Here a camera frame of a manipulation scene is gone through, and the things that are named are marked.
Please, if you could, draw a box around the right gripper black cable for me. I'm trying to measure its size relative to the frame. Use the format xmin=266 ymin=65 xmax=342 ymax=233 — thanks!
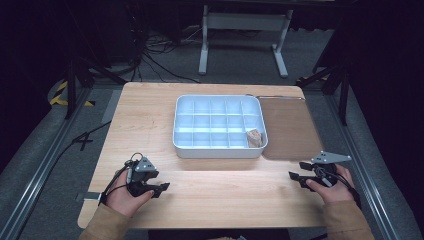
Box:
xmin=315 ymin=166 xmax=363 ymax=210

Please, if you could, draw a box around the person's right hand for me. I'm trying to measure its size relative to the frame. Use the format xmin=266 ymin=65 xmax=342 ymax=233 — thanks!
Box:
xmin=305 ymin=163 xmax=356 ymax=205

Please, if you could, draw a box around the yellow black floor tape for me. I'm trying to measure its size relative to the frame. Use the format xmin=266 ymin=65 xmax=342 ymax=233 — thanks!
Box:
xmin=49 ymin=80 xmax=97 ymax=108

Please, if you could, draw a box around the black tripod stand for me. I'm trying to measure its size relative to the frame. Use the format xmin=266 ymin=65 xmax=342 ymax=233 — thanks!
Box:
xmin=64 ymin=54 xmax=128 ymax=120
xmin=295 ymin=63 xmax=352 ymax=127

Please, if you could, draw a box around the black floor cable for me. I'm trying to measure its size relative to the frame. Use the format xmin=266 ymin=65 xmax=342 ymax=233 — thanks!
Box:
xmin=49 ymin=120 xmax=113 ymax=169

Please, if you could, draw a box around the tangle of black floor cables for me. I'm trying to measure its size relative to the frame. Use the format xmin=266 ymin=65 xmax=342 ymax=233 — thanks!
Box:
xmin=128 ymin=24 xmax=202 ymax=85

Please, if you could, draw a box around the aluminium floor rail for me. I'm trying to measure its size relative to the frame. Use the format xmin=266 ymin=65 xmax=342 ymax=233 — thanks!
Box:
xmin=323 ymin=94 xmax=416 ymax=240
xmin=0 ymin=87 xmax=94 ymax=240

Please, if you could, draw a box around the person's left hand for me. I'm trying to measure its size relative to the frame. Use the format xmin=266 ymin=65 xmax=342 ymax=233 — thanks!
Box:
xmin=105 ymin=171 xmax=156 ymax=218

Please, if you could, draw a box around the grey metal table frame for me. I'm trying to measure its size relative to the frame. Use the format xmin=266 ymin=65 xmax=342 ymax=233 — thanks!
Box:
xmin=198 ymin=4 xmax=295 ymax=80

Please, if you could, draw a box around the beige sock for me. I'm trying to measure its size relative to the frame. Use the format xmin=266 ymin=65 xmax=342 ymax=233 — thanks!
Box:
xmin=246 ymin=128 xmax=263 ymax=149

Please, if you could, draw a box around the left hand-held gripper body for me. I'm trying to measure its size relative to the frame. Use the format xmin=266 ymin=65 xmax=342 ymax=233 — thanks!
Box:
xmin=124 ymin=156 xmax=160 ymax=198

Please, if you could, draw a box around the white compartment organizer box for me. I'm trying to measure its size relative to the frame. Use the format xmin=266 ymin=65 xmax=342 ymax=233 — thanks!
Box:
xmin=172 ymin=94 xmax=269 ymax=160

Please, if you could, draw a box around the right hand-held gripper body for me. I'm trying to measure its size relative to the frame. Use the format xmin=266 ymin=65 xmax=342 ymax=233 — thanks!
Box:
xmin=309 ymin=150 xmax=352 ymax=190

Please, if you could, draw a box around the grey tape strip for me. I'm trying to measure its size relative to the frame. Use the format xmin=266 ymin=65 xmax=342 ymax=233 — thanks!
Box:
xmin=75 ymin=191 xmax=103 ymax=203

